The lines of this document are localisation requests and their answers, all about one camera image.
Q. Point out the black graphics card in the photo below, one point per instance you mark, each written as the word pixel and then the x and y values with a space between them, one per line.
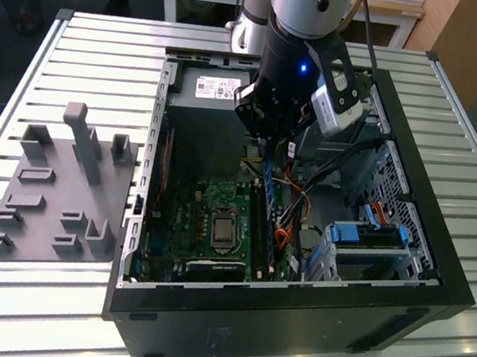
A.
pixel 214 271

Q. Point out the silver CPU in socket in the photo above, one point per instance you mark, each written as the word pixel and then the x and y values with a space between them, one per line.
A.
pixel 224 231

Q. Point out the grey power supply unit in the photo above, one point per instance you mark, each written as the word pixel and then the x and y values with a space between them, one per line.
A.
pixel 204 135

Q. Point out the black camera bracket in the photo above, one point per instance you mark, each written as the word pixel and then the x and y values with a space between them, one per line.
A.
pixel 338 60

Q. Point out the grey metal drive cage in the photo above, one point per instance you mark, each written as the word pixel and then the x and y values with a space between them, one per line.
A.
pixel 354 158

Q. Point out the green motherboard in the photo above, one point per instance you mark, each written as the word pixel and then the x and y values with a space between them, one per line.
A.
pixel 185 224

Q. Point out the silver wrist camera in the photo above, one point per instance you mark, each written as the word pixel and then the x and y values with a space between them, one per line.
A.
pixel 333 118

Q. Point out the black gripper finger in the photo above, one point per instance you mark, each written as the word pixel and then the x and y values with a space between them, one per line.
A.
pixel 251 110
pixel 300 118

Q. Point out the hard disk in blue carrier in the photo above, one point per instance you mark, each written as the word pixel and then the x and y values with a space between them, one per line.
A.
pixel 347 235

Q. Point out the grey plastic parts rack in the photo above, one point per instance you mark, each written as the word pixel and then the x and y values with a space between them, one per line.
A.
pixel 54 190

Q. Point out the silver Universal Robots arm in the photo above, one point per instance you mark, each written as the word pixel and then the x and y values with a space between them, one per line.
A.
pixel 303 3

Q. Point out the black open PC case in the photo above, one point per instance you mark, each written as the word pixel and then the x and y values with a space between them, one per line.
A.
pixel 246 332

